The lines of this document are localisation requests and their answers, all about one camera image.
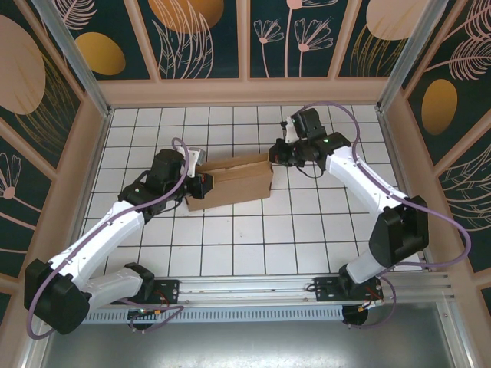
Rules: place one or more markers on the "brown cardboard box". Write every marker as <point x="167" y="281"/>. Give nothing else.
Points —
<point x="238" y="188"/>

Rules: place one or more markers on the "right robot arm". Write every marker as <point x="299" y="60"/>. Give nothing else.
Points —
<point x="399" y="234"/>

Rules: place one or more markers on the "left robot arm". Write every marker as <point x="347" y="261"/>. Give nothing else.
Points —
<point x="107" y="230"/>

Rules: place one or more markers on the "dark panel with two flowers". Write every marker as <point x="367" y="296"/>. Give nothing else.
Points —
<point x="291" y="57"/>

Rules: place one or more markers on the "dark panel small orange oval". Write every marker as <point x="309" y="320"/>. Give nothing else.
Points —
<point x="100" y="53"/>

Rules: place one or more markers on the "dark panel tall orange oval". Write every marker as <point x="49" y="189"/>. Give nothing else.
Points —
<point x="439" y="107"/>

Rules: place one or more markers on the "small circuit board with LEDs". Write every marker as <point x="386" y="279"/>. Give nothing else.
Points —
<point x="144" y="311"/>

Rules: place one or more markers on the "dark panel orange disc leaves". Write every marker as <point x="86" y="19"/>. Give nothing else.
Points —
<point x="184" y="15"/>

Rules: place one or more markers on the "dark panel single flower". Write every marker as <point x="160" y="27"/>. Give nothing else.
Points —
<point x="15" y="214"/>

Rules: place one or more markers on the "grey metal sheet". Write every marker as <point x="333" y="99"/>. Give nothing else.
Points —
<point x="245" y="345"/>

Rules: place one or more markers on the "large dark panel pale disc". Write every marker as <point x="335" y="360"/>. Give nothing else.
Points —
<point x="19" y="69"/>

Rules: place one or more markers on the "dark panel leaf outlines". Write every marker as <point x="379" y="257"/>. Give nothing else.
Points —
<point x="468" y="199"/>

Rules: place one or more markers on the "dark panel feather leaf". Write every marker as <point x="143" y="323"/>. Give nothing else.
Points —
<point x="472" y="50"/>

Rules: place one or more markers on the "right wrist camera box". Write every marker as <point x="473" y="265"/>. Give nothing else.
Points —
<point x="289" y="129"/>

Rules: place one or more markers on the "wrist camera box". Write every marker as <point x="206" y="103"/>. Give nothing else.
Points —
<point x="289" y="129"/>
<point x="193" y="161"/>

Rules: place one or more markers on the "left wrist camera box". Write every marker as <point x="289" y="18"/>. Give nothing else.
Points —
<point x="193" y="161"/>

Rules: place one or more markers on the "aluminium mounting rail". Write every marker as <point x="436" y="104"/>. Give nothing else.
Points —
<point x="245" y="285"/>

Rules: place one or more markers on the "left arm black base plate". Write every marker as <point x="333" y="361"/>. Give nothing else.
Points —
<point x="167" y="290"/>

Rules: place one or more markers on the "aluminium corner post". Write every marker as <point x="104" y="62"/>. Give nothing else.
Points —
<point x="410" y="57"/>
<point x="73" y="57"/>

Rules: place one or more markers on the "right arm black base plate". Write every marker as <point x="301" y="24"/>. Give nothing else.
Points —
<point x="326" y="289"/>

